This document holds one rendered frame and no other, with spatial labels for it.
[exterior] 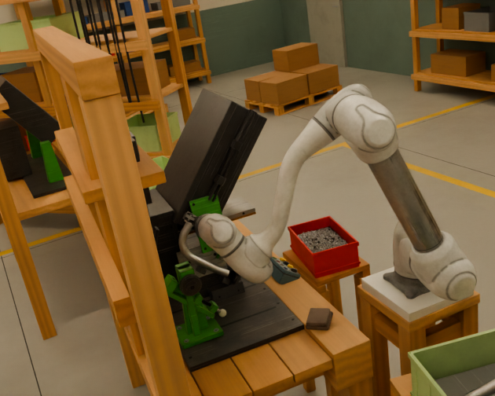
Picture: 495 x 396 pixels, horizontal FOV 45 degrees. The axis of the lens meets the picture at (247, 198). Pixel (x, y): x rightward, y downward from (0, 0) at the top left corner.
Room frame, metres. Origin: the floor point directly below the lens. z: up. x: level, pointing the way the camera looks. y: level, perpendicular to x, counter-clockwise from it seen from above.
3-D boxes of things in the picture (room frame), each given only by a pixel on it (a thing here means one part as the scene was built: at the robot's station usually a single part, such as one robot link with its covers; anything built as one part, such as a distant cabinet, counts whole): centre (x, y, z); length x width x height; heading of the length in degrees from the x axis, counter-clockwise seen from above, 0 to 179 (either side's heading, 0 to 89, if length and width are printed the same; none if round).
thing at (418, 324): (1.92, -0.57, 0.83); 0.32 x 0.32 x 0.04; 21
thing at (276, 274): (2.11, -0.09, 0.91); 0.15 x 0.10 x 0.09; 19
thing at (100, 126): (2.10, 0.54, 1.36); 1.49 x 0.09 x 0.97; 19
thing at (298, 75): (8.63, -0.91, 0.37); 1.20 x 0.80 x 0.74; 122
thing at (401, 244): (1.91, -0.58, 1.05); 0.18 x 0.16 x 0.22; 10
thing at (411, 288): (1.94, -0.57, 0.91); 0.22 x 0.18 x 0.06; 18
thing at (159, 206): (2.25, 0.42, 1.07); 0.30 x 0.18 x 0.34; 19
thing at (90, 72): (2.10, 0.54, 1.89); 1.50 x 0.09 x 0.09; 19
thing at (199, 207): (2.15, 0.17, 1.17); 0.13 x 0.12 x 0.20; 19
